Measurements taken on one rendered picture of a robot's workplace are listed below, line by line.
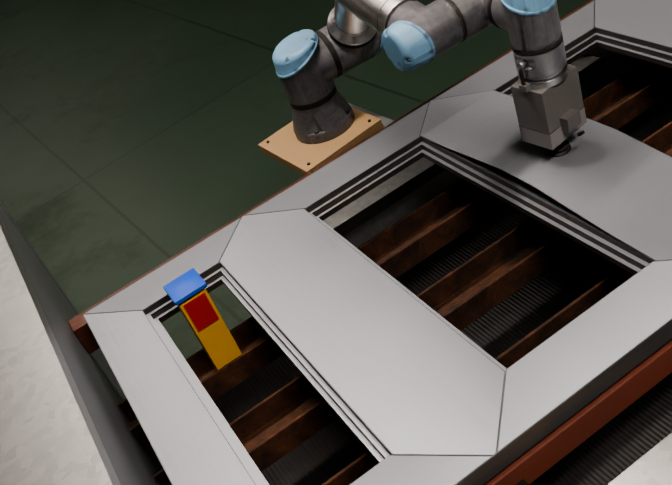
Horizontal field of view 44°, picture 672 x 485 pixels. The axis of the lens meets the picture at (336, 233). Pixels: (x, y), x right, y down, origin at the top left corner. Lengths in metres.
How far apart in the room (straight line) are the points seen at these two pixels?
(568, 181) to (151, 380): 0.71
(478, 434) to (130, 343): 0.62
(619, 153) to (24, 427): 0.94
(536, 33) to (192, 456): 0.76
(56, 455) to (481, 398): 0.50
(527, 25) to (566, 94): 0.14
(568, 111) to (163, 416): 0.76
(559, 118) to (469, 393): 0.48
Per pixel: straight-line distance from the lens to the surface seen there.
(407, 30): 1.26
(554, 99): 1.31
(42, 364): 1.11
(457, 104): 1.64
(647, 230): 1.24
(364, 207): 1.74
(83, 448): 0.96
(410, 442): 1.05
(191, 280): 1.38
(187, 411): 1.23
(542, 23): 1.25
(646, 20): 1.78
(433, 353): 1.14
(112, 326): 1.46
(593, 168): 1.35
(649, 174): 1.33
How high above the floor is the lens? 1.65
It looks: 35 degrees down
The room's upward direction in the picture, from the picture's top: 22 degrees counter-clockwise
